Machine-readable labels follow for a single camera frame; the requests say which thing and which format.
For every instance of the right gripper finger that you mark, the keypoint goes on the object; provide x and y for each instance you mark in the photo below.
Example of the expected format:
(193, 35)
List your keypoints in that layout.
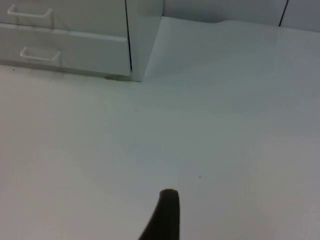
(166, 217)

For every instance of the small grey chest of drawers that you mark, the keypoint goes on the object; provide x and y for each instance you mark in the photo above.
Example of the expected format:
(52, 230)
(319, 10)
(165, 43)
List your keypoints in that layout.
(100, 32)

